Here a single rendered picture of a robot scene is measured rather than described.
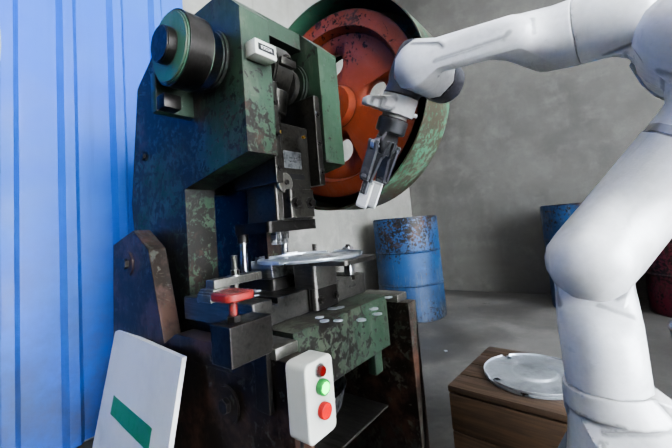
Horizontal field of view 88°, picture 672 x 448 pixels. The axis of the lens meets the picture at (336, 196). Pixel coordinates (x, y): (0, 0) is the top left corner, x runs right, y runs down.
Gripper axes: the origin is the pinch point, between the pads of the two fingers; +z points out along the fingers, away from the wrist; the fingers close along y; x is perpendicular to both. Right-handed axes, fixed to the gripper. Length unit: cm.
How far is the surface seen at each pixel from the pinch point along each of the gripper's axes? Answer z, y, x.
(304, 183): 4.5, 1.1, 23.1
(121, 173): 38, -1, 138
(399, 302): 29.6, 17.8, -11.1
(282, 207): 11.1, -8.5, 20.2
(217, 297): 20.5, -39.6, 0.7
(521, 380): 41, 39, -47
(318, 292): 27.4, -7.2, 1.4
